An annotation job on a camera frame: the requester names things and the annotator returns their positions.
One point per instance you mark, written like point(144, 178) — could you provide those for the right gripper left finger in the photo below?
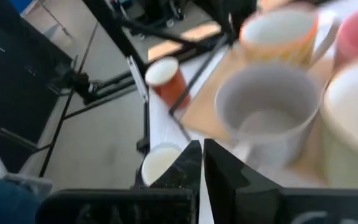
point(185, 168)

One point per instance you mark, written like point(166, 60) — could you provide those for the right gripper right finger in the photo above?
point(228, 186)

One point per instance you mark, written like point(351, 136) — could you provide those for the white mug with blue rim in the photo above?
point(157, 163)

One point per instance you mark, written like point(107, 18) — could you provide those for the cream mug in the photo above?
point(353, 102)
point(169, 87)

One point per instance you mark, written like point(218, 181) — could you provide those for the grey mug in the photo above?
point(269, 102)

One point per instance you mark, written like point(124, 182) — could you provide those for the peach mug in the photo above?
point(278, 31)

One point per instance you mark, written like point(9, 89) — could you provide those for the pink mug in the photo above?
point(357, 37)

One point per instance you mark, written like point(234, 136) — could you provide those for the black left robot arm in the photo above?
point(238, 15)

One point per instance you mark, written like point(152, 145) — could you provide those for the light wooden side board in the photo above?
point(197, 32)

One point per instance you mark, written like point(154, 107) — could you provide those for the person's leg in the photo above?
point(2, 202)

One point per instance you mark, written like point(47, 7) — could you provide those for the black cabinet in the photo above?
point(11, 77)

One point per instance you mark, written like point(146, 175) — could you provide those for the black table frame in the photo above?
point(113, 28)

